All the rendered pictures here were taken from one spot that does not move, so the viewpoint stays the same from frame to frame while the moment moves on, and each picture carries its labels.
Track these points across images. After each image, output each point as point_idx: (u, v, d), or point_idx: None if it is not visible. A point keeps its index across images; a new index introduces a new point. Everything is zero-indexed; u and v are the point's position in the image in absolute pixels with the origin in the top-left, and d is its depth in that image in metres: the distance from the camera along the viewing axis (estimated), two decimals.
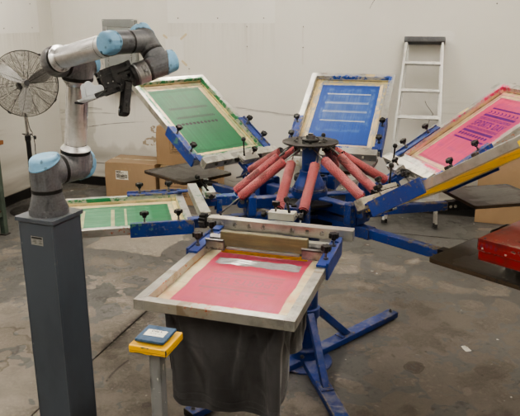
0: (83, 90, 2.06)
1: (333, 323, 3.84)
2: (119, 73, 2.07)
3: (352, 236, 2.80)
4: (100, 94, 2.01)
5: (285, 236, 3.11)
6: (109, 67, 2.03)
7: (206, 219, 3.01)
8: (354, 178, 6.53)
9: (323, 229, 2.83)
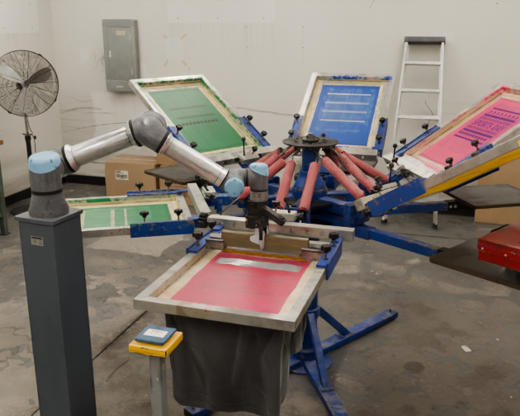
0: None
1: (333, 323, 3.84)
2: (253, 212, 2.67)
3: (352, 236, 2.80)
4: (260, 237, 2.65)
5: (285, 236, 3.11)
6: (245, 219, 2.66)
7: (206, 219, 3.01)
8: (354, 178, 6.53)
9: (323, 229, 2.83)
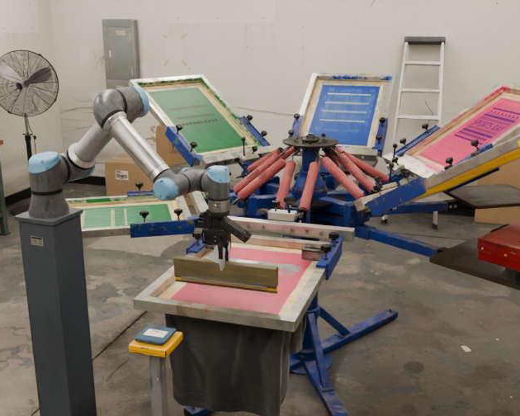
0: None
1: (333, 323, 3.84)
2: (212, 225, 2.22)
3: (352, 236, 2.80)
4: (219, 255, 2.21)
5: (285, 236, 3.11)
6: (202, 234, 2.22)
7: None
8: (354, 178, 6.53)
9: (323, 229, 2.83)
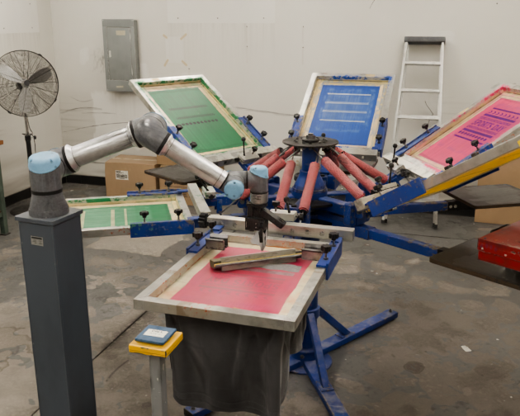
0: None
1: (333, 323, 3.84)
2: (253, 215, 2.67)
3: (352, 236, 2.80)
4: (261, 239, 2.67)
5: (285, 236, 3.11)
6: (245, 221, 2.67)
7: (206, 219, 3.01)
8: (354, 178, 6.53)
9: (323, 229, 2.83)
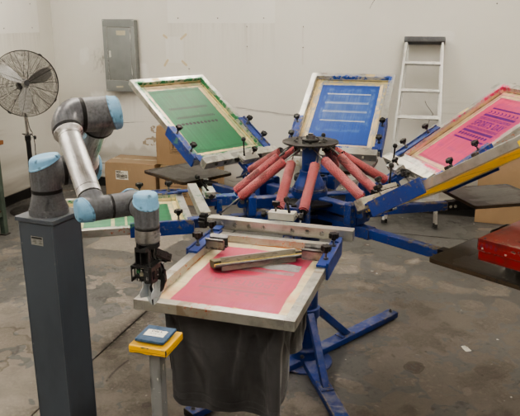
0: (144, 294, 1.98)
1: (333, 323, 3.84)
2: (149, 260, 1.93)
3: (352, 236, 2.80)
4: (163, 286, 1.98)
5: (285, 236, 3.11)
6: (152, 272, 1.90)
7: (206, 219, 3.01)
8: (354, 178, 6.53)
9: (323, 229, 2.83)
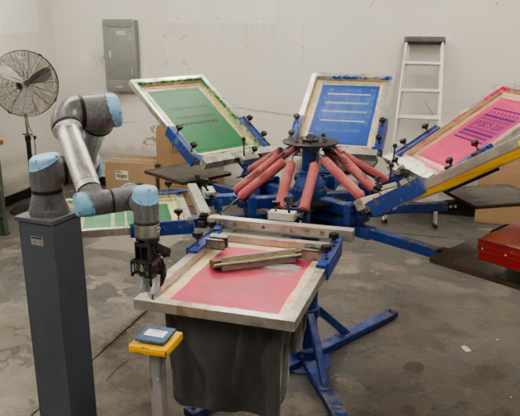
0: (144, 289, 1.97)
1: (333, 323, 3.84)
2: (149, 255, 1.92)
3: (352, 236, 2.80)
4: (163, 281, 1.98)
5: (285, 236, 3.11)
6: (152, 267, 1.89)
7: (206, 219, 3.01)
8: (354, 178, 6.53)
9: (323, 229, 2.83)
